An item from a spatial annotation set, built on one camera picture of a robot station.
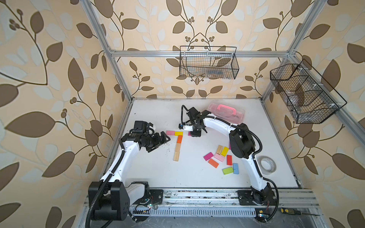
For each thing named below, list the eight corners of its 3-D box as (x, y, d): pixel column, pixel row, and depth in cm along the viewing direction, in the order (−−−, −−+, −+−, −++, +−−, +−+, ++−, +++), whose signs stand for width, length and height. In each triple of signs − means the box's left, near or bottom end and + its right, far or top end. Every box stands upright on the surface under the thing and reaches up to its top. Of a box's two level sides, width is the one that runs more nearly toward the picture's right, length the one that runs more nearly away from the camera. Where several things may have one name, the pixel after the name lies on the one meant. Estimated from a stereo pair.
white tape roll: (260, 174, 84) (263, 172, 80) (255, 158, 90) (258, 156, 87) (275, 174, 84) (279, 172, 80) (269, 158, 90) (272, 156, 87)
